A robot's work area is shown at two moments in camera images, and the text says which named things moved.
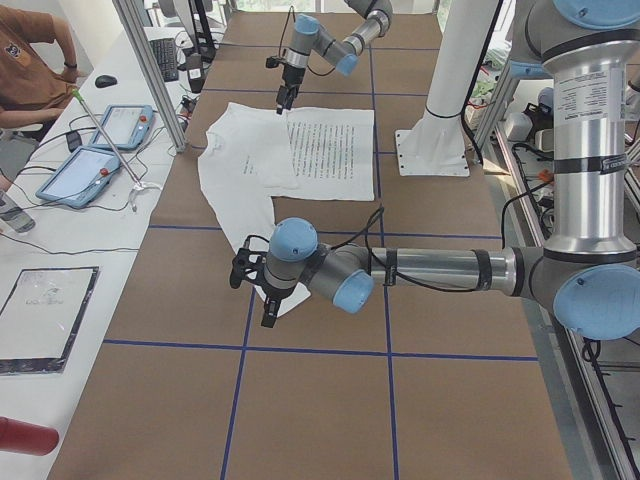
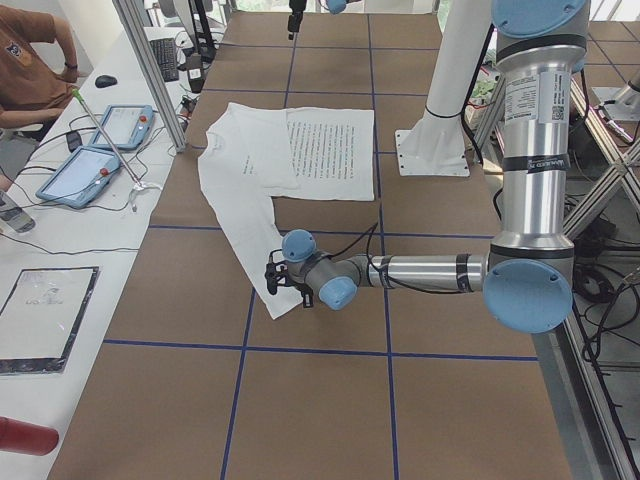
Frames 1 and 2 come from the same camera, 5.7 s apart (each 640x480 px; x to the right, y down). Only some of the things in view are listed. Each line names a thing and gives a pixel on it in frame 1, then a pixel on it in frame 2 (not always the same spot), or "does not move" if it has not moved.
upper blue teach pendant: (124, 125) does not move
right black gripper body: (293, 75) -> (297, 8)
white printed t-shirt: (253, 154) does not move
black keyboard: (166, 55) does not move
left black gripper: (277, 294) -> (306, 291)
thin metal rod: (78, 96) does not move
